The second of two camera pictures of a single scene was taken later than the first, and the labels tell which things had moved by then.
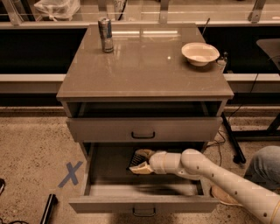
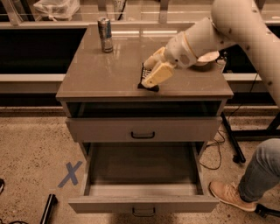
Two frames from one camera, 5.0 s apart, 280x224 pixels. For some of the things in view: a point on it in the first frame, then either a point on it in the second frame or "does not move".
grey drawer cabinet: (160, 88) does not move
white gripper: (157, 163) to (178, 52)
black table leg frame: (273, 130) does not move
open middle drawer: (109, 187) does not move
